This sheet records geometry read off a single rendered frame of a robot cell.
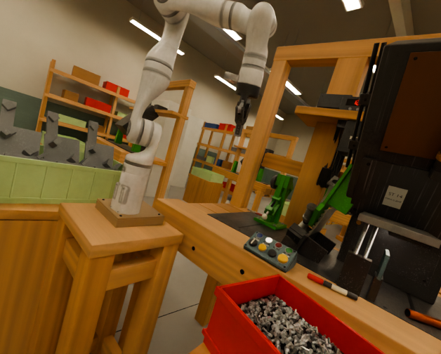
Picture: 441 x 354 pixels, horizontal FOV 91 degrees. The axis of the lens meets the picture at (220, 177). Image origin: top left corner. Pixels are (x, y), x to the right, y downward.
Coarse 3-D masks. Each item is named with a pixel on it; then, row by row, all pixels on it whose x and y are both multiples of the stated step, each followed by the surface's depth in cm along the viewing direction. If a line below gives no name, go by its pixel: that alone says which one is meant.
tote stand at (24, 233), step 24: (0, 216) 72; (24, 216) 76; (48, 216) 81; (0, 240) 74; (24, 240) 78; (48, 240) 83; (0, 264) 75; (24, 264) 80; (0, 288) 77; (24, 288) 82; (0, 312) 79; (24, 312) 84; (0, 336) 81; (24, 336) 86
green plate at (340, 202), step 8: (352, 168) 75; (344, 176) 75; (336, 184) 76; (344, 184) 76; (336, 192) 77; (344, 192) 76; (328, 200) 78; (336, 200) 77; (344, 200) 76; (328, 208) 87; (336, 208) 77; (344, 208) 75
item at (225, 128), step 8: (208, 128) 755; (216, 128) 742; (224, 128) 708; (232, 128) 691; (248, 128) 641; (200, 136) 786; (224, 136) 700; (232, 136) 731; (248, 136) 621; (200, 144) 773; (208, 144) 816; (232, 144) 734; (232, 152) 655; (200, 160) 767; (208, 160) 742; (216, 160) 707; (224, 160) 691; (224, 168) 679; (224, 184) 673; (232, 184) 702; (232, 192) 638
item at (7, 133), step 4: (12, 128) 93; (0, 132) 89; (4, 132) 88; (8, 132) 89; (12, 132) 93; (4, 136) 90; (8, 136) 92; (28, 148) 93; (32, 148) 97; (36, 148) 98; (24, 152) 94; (28, 152) 93; (32, 152) 94
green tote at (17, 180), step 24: (0, 168) 73; (24, 168) 78; (48, 168) 83; (72, 168) 88; (96, 168) 96; (120, 168) 126; (0, 192) 75; (24, 192) 80; (48, 192) 85; (72, 192) 91; (96, 192) 98
